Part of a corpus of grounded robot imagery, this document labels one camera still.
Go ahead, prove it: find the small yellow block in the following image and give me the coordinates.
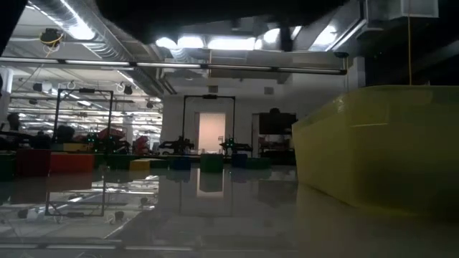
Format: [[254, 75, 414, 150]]
[[129, 159, 151, 171]]

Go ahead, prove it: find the blue block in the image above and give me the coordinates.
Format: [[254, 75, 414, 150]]
[[231, 153, 249, 168], [168, 156, 192, 171]]

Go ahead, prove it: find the green studded brick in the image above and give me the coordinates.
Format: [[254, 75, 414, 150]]
[[247, 157, 270, 170]]

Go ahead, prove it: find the dark shelf unit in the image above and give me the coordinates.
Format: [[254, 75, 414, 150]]
[[257, 135, 297, 161]]

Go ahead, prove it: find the long horizontal light bar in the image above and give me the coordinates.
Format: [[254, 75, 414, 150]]
[[0, 56, 348, 76]]

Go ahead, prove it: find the bright ceiling light panel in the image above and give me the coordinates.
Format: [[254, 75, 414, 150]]
[[154, 35, 205, 49], [207, 35, 257, 51]]

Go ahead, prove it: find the small red machine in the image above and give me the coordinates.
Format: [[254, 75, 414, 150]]
[[133, 135, 150, 156]]

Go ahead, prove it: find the slanted ceiling light panel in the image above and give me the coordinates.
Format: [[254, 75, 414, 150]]
[[310, 14, 359, 51], [263, 27, 302, 46]]

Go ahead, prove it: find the yellow plastic bin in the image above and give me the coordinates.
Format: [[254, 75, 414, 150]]
[[290, 85, 459, 220]]

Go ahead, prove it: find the dull yellow box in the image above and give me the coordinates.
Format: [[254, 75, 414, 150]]
[[52, 143, 89, 153]]

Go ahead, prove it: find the large red studded brick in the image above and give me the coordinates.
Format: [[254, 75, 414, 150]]
[[49, 153, 95, 174]]

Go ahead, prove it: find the person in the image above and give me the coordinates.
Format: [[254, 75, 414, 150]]
[[53, 124, 76, 144], [6, 113, 22, 133]]

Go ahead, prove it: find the white ceiling box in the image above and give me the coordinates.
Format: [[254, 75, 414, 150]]
[[367, 0, 440, 21]]

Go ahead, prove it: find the small red studded brick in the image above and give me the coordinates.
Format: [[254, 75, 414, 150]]
[[15, 149, 52, 177]]

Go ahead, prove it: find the black gantry frame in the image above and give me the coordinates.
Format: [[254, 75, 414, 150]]
[[181, 94, 237, 156], [53, 88, 114, 143]]

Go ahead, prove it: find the black wall screen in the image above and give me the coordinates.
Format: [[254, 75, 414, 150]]
[[258, 112, 298, 136]]

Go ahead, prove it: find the large spiral air duct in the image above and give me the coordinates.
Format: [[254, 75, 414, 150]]
[[30, 0, 144, 62]]

